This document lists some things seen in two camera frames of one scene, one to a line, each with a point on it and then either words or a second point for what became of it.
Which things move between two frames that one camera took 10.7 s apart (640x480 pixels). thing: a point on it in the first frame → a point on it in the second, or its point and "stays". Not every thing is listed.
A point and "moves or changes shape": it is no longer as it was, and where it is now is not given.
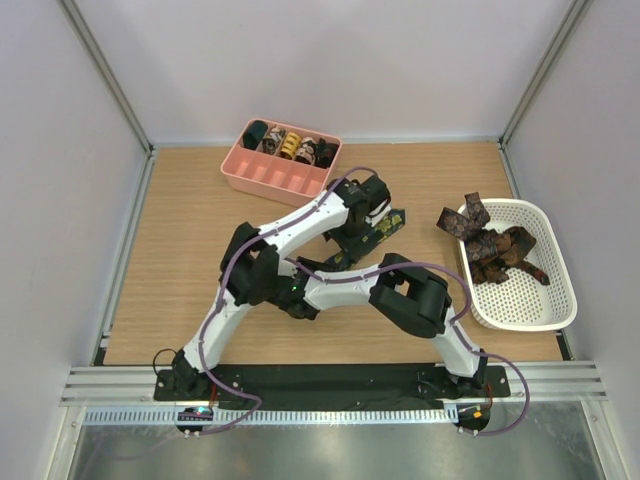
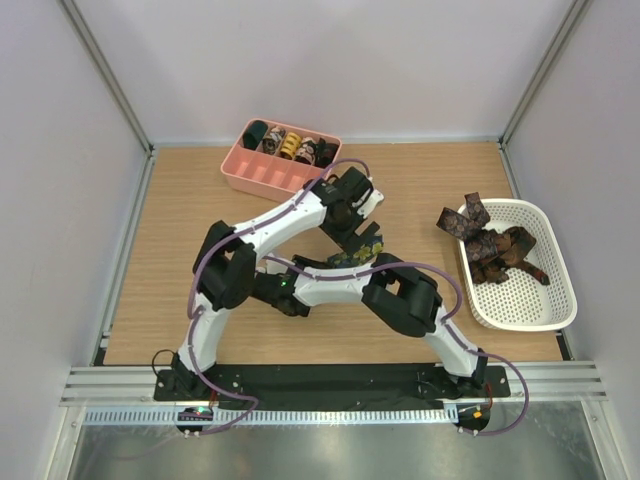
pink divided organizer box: (278, 163) stays
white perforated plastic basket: (524, 301) stays
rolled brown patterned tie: (271, 142) stays
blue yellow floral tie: (389, 223) moves or changes shape
